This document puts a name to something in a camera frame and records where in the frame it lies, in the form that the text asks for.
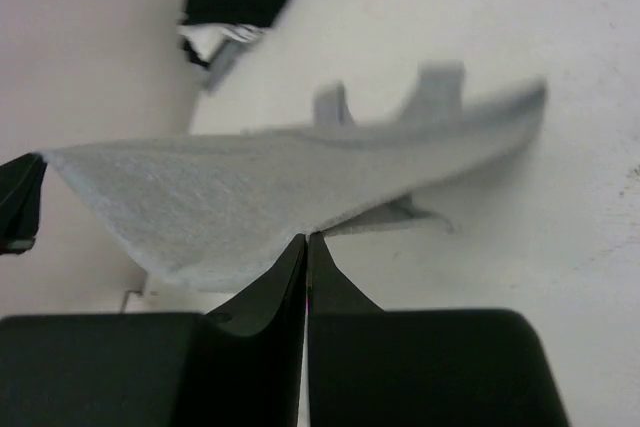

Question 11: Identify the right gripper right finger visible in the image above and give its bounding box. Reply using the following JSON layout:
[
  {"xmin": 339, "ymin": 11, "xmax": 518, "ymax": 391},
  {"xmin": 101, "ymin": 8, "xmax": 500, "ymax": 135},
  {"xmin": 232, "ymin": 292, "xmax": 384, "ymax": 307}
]
[{"xmin": 307, "ymin": 234, "xmax": 569, "ymax": 427}]

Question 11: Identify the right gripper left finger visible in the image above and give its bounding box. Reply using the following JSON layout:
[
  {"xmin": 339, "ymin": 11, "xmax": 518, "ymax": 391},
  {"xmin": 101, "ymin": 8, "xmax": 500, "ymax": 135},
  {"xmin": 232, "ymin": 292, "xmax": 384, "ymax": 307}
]
[{"xmin": 1, "ymin": 236, "xmax": 306, "ymax": 426}]

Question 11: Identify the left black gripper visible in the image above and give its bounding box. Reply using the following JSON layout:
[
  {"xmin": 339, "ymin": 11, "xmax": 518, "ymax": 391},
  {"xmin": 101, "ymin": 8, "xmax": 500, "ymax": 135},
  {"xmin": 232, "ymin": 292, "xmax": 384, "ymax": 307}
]
[{"xmin": 0, "ymin": 153, "xmax": 47, "ymax": 255}]

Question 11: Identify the grey tank top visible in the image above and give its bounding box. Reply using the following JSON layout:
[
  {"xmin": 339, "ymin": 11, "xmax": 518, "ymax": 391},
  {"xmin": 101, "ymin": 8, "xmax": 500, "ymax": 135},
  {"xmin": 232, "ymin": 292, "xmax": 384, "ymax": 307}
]
[{"xmin": 43, "ymin": 64, "xmax": 547, "ymax": 292}]

